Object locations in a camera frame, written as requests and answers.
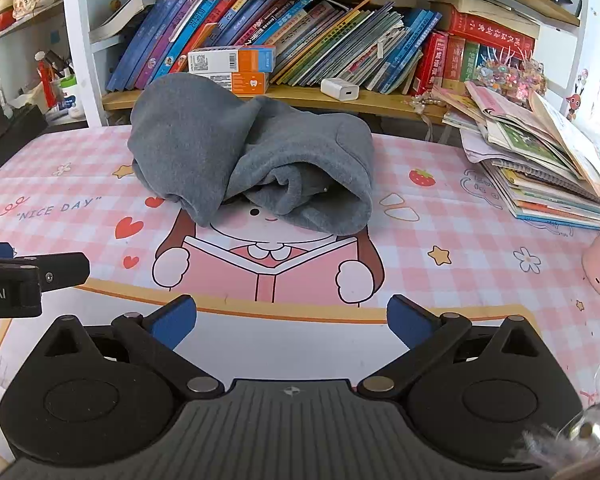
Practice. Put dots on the white charger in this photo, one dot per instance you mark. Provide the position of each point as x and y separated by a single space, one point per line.
341 88

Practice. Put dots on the white wooden bookshelf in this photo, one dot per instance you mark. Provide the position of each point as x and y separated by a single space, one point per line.
330 101

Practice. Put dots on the clear plastic wrapper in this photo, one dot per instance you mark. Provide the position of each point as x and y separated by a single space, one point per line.
580 425

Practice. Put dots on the thick beige book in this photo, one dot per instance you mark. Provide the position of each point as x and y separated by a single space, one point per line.
480 2

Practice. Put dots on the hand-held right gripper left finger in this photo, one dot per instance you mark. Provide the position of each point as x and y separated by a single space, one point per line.
172 322

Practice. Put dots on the colourful beaded ornament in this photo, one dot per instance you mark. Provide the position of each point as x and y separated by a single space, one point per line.
510 75

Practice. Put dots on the pile of notebooks and booklets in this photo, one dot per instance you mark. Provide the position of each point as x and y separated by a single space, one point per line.
535 160

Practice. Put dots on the orange blue white box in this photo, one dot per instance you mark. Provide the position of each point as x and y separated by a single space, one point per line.
230 59

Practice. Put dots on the black box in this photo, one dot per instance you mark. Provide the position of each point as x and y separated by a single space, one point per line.
15 135

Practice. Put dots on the grey fleece pants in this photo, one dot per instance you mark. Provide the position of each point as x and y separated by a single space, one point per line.
220 145

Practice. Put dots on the white can with green lid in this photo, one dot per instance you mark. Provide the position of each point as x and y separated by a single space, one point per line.
72 95

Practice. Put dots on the pink checked cartoon desk mat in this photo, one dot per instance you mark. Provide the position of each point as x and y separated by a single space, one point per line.
80 185

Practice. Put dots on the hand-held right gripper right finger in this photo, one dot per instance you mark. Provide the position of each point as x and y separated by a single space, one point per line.
410 324

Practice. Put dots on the row of colourful books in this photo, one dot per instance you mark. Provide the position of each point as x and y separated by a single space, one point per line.
330 45

